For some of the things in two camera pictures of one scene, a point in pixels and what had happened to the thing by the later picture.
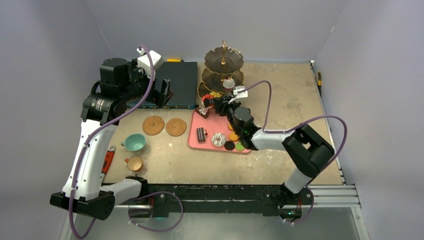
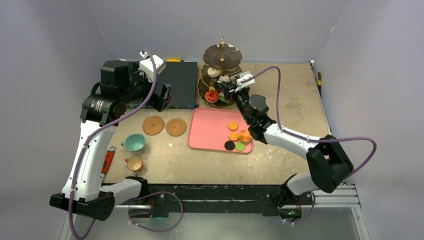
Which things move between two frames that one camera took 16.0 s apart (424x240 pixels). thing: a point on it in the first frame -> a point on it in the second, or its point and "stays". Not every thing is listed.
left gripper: (158, 97) stays
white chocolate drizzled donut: (218, 140) -> (213, 72)
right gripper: (218, 105) -> (227, 88)
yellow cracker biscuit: (233, 136) stays
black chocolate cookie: (229, 145) stays
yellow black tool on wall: (319, 80) stays
